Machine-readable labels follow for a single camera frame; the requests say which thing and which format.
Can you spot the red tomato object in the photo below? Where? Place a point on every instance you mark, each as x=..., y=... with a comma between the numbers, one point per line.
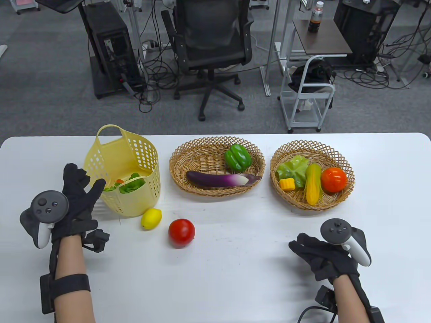
x=181, y=232

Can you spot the black bag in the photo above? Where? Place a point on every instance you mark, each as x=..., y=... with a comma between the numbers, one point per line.
x=313, y=75

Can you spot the dark drink bottle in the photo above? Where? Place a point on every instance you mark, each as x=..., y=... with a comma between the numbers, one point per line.
x=316, y=20

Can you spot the person's right forearm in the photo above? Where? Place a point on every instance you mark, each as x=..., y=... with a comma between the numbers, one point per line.
x=352, y=299

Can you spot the yellow plastic basket container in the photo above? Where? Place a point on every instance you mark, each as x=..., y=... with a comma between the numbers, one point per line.
x=134, y=203

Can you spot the round wicker basket container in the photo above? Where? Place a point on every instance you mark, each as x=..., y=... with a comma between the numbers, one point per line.
x=303, y=148

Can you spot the silver aluminium frame post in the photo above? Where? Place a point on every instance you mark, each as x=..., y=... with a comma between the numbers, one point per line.
x=134, y=27

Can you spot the grey white handheld controller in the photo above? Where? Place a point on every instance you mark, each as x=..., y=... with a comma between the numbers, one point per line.
x=48, y=205
x=336, y=230

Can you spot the yellow lemon object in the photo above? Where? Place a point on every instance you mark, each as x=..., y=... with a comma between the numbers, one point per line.
x=151, y=218

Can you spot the orange fruit object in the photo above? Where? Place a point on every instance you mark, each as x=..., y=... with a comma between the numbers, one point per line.
x=334, y=180

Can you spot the white cart with pink bin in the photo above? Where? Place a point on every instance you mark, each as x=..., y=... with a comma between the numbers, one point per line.
x=23, y=5

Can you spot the black power brick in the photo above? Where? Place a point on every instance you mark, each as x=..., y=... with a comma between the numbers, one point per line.
x=424, y=59

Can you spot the white desk frame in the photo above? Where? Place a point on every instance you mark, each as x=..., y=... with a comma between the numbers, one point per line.
x=266, y=82

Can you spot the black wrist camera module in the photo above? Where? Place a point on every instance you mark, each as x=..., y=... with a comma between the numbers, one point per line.
x=325, y=297
x=97, y=239

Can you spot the green lettuce leaf object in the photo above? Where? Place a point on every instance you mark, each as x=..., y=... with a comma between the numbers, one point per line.
x=291, y=168

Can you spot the brown side table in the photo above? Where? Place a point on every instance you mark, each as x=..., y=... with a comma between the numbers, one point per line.
x=323, y=42

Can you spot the leafy orange carrot object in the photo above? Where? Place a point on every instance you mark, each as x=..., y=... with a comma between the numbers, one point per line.
x=133, y=185

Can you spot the long corn cob object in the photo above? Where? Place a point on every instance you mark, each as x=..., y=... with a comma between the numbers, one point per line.
x=313, y=185

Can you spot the green bell pepper object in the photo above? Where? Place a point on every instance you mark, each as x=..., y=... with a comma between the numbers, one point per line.
x=237, y=158

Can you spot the black office chair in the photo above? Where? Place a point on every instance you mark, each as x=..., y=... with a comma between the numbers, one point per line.
x=212, y=33

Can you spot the black computer tower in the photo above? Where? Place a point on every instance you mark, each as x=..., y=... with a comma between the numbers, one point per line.
x=360, y=30
x=111, y=50

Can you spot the white rolling cart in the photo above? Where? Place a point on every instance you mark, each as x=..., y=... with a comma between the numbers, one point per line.
x=326, y=111

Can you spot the oval wicker basket container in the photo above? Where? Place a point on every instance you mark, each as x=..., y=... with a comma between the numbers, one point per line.
x=202, y=158

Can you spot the person's right hand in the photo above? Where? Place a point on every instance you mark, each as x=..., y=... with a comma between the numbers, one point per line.
x=325, y=260

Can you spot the black armband sensor box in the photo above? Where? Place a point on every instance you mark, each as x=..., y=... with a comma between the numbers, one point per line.
x=377, y=314
x=70, y=284

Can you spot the purple eggplant object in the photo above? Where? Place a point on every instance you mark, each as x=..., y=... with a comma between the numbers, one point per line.
x=215, y=179

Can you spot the person's left hand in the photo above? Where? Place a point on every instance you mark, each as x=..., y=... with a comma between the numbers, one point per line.
x=79, y=202

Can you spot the person's left forearm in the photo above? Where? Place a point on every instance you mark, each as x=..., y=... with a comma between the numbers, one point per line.
x=72, y=302

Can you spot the white power strip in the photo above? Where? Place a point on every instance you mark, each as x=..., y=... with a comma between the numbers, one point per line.
x=380, y=70
x=150, y=45

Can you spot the white furniture foot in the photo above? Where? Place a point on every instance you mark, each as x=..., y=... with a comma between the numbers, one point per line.
x=2, y=51

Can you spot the small yellow corn piece object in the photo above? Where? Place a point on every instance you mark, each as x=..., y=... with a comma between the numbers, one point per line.
x=287, y=185

